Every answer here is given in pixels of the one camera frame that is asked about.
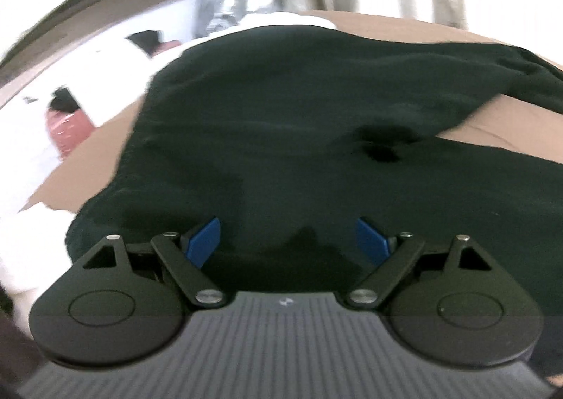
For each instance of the white printed cloth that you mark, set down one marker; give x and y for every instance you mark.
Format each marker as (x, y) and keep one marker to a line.
(114, 73)

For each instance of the white folded garment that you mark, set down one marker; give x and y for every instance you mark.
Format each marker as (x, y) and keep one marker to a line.
(35, 240)

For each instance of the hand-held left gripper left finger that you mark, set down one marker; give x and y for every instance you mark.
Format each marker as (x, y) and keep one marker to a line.
(204, 241)

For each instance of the beige window ledge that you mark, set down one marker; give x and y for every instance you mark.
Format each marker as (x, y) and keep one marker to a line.
(88, 3)

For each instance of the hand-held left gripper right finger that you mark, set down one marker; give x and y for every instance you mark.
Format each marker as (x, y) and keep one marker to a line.
(371, 241)

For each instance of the black garment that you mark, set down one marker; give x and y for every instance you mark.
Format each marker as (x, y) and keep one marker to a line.
(281, 117)

